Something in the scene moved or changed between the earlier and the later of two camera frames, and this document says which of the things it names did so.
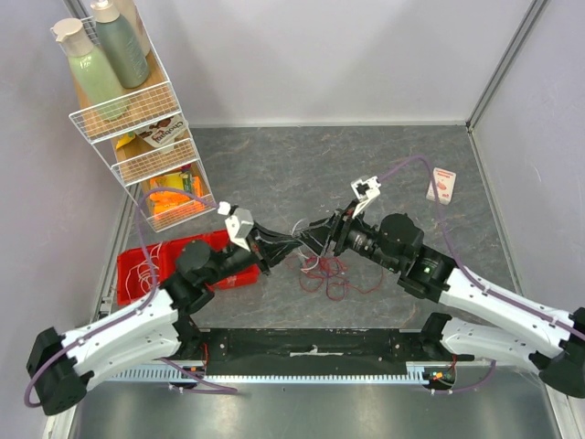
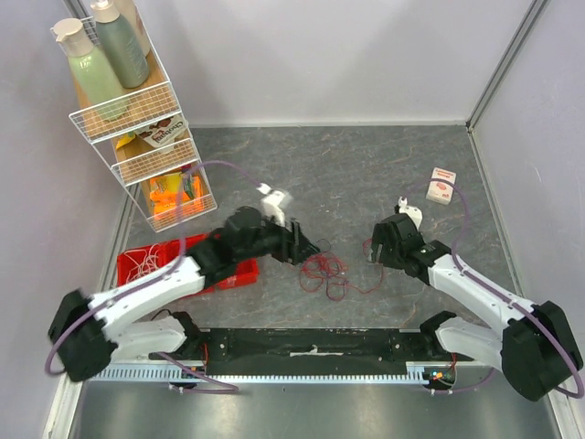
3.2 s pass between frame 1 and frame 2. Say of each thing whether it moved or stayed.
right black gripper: moved
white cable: moved
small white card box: stayed
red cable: stayed
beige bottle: stayed
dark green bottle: stayed
